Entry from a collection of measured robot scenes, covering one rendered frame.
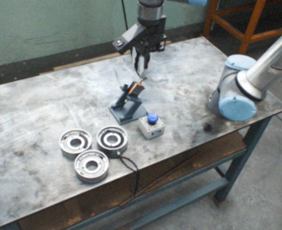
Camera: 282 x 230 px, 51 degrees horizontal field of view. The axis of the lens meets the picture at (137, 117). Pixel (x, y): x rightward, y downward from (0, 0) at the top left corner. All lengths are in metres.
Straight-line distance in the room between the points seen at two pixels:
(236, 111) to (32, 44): 1.94
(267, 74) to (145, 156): 0.46
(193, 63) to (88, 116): 0.59
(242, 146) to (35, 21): 1.78
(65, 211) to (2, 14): 1.65
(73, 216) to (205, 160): 0.61
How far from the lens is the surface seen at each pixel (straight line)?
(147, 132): 1.04
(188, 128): 1.14
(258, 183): 2.13
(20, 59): 2.66
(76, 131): 1.05
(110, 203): 1.21
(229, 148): 1.47
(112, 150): 0.99
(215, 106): 1.21
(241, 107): 1.00
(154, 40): 0.95
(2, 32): 2.52
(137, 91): 1.09
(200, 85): 1.35
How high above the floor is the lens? 1.62
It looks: 46 degrees down
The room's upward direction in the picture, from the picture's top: 6 degrees clockwise
